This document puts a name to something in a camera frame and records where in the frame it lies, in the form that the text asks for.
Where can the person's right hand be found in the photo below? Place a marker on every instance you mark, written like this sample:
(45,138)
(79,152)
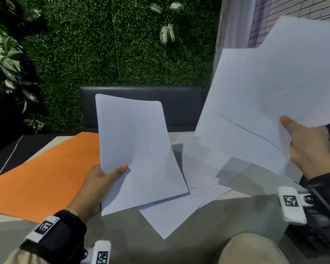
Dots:
(310,153)

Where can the person's left hand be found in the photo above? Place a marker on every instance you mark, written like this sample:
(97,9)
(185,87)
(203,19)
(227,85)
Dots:
(93,192)

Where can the orange folder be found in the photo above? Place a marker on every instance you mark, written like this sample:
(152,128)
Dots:
(44,178)

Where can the gathered white paper bundle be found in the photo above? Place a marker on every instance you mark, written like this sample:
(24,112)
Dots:
(137,148)

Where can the thin white paper sheaf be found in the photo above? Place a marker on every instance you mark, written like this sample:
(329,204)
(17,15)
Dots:
(264,87)

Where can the person's left forearm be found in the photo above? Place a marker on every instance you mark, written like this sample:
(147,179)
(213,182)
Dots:
(13,258)

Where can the black leather sofa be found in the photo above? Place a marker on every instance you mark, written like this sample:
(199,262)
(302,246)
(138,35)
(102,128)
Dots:
(2,120)

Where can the black leather bench backrest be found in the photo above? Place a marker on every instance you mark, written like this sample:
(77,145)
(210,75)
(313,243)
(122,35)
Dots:
(181,107)

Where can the artificial green hedge panel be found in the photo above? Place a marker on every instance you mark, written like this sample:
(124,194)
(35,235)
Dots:
(85,46)

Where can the white sheer curtain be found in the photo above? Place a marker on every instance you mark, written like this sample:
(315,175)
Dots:
(236,24)

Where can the artificial fern plant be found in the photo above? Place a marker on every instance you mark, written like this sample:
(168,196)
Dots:
(5,60)

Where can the hanging striped fern leaves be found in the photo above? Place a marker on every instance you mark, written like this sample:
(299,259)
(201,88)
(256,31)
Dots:
(167,34)

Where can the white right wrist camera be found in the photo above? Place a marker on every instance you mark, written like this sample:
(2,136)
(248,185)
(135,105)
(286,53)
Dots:
(291,206)

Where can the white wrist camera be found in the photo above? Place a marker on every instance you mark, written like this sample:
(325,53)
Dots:
(101,254)
(291,206)

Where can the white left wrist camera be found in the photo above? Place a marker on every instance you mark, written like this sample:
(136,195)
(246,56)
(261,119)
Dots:
(101,254)

